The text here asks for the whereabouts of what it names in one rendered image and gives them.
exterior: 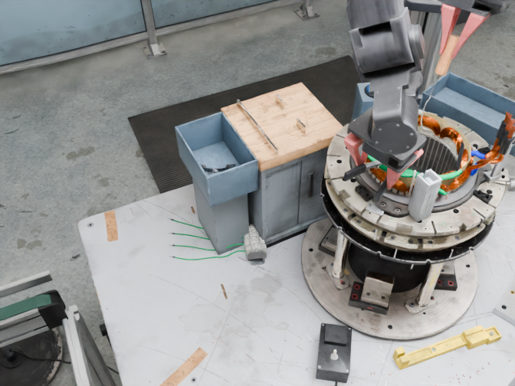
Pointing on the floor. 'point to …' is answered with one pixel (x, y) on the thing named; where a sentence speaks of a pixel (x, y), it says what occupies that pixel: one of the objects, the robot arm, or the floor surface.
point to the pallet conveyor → (78, 337)
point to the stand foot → (40, 350)
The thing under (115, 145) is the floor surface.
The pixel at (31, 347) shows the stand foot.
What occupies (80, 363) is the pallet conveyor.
